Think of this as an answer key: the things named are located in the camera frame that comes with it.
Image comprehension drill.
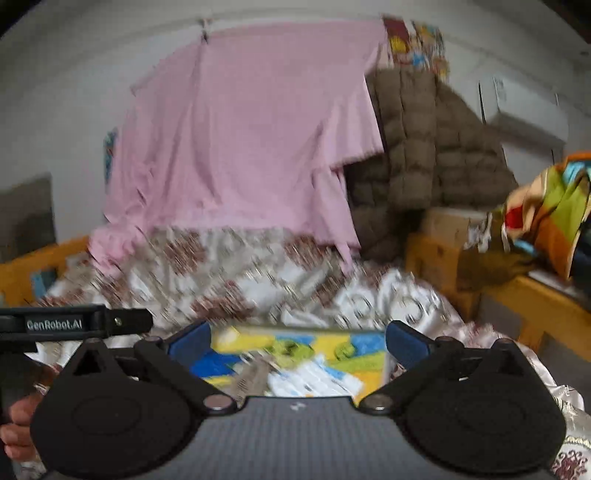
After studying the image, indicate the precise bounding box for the colourful cartoon storage box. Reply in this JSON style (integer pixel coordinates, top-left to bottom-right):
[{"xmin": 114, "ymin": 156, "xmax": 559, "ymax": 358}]
[{"xmin": 190, "ymin": 326, "xmax": 394, "ymax": 405}]

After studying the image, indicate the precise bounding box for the white wall air conditioner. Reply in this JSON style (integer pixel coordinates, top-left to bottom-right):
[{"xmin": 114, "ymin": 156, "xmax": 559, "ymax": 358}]
[{"xmin": 479, "ymin": 75, "xmax": 569, "ymax": 148}]

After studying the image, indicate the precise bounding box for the brown quilted jacket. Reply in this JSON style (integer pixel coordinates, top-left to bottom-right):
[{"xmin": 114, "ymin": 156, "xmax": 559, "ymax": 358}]
[{"xmin": 345, "ymin": 68, "xmax": 518, "ymax": 263}]

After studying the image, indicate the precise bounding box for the blue wall poster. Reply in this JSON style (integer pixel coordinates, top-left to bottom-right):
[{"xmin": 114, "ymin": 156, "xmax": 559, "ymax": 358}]
[{"xmin": 103, "ymin": 128, "xmax": 118, "ymax": 184}]

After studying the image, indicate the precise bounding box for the white cloth in box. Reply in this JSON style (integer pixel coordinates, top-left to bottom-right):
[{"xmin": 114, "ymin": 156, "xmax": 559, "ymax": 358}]
[{"xmin": 267, "ymin": 356, "xmax": 365, "ymax": 398}]

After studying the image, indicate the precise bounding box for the floral satin bedspread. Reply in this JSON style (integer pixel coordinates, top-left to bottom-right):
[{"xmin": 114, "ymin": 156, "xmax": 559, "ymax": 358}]
[{"xmin": 27, "ymin": 225, "xmax": 591, "ymax": 480}]

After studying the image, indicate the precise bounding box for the person's left hand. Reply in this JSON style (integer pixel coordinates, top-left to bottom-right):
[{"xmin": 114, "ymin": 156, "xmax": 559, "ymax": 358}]
[{"xmin": 1, "ymin": 392, "xmax": 43, "ymax": 463}]

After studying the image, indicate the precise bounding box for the wooden bed frame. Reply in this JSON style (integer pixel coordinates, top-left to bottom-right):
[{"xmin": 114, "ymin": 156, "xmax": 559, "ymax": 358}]
[{"xmin": 1, "ymin": 219, "xmax": 590, "ymax": 354}]

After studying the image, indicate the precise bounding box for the cartoon wall poster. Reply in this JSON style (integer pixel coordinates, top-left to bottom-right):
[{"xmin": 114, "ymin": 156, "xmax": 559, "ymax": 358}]
[{"xmin": 383, "ymin": 16, "xmax": 450, "ymax": 81}]

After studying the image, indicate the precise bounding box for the pink hanging sheet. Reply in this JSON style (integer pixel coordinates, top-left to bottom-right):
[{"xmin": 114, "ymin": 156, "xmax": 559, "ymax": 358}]
[{"xmin": 89, "ymin": 20, "xmax": 386, "ymax": 272}]

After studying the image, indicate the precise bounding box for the colourful patterned cloth pile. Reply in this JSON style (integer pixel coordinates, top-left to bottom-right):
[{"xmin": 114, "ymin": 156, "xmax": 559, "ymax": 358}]
[{"xmin": 501, "ymin": 151, "xmax": 590, "ymax": 280}]

